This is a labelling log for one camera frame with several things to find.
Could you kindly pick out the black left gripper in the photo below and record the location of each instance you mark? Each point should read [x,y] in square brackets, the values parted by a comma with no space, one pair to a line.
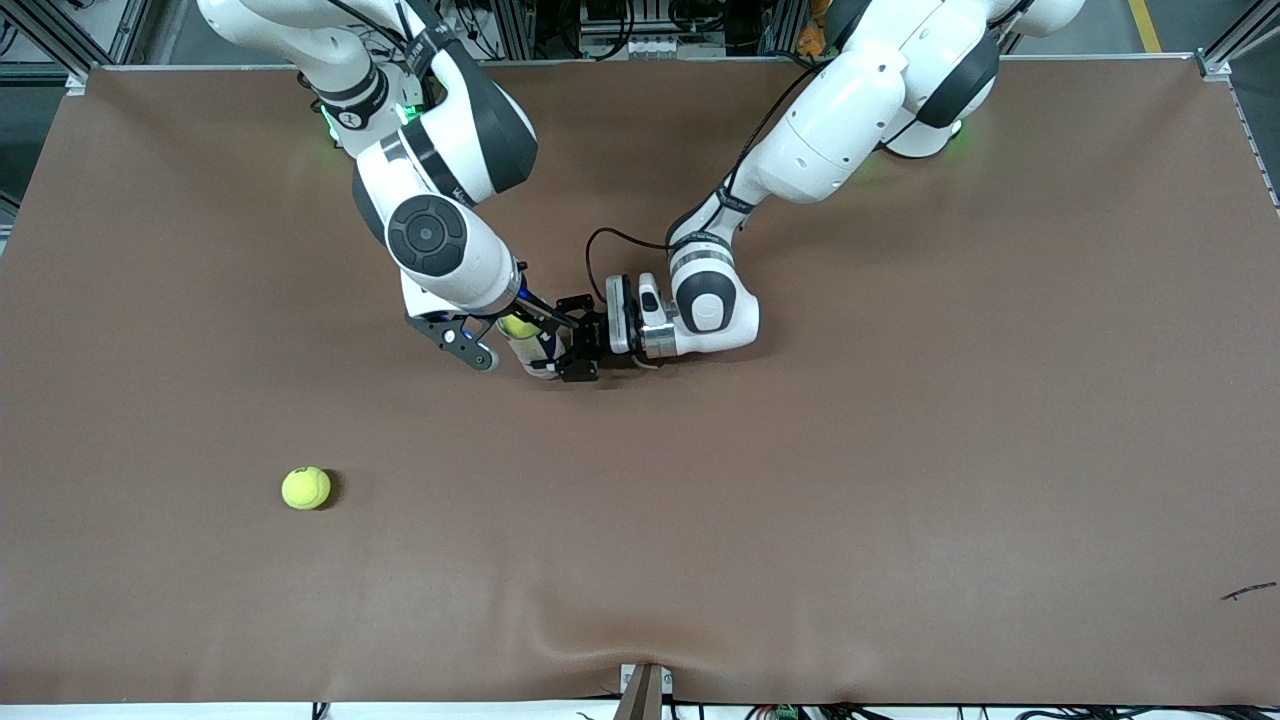
[592,343]

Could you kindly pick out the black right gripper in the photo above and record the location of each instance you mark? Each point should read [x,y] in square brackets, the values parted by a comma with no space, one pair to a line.
[541,312]

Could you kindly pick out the tennis ball with script logo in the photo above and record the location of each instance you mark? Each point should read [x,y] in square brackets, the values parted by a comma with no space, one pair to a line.
[518,327]

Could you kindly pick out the blue white tennis ball can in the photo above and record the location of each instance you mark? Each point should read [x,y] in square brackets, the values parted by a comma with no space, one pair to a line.
[522,352]

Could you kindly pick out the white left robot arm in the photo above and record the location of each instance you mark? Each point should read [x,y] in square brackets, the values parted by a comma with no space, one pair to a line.
[850,110]

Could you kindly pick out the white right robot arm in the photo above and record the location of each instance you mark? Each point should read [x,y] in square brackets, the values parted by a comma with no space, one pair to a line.
[480,270]

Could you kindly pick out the tennis ball with block lettering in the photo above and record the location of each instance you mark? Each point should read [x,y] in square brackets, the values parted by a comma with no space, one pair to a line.
[305,488]

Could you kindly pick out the brown table cover sheet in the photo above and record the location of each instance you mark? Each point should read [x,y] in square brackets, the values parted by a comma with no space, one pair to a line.
[700,550]

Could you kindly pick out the white power strip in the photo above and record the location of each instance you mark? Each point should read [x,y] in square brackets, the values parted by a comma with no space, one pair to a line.
[670,45]

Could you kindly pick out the pile of orange objects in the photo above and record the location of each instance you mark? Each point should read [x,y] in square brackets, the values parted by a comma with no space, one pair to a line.
[812,30]

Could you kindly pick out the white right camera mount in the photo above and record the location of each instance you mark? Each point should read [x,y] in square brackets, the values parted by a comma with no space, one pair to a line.
[415,295]

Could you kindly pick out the aluminium frame profile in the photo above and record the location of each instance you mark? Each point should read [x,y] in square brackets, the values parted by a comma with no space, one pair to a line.
[1235,45]
[60,30]

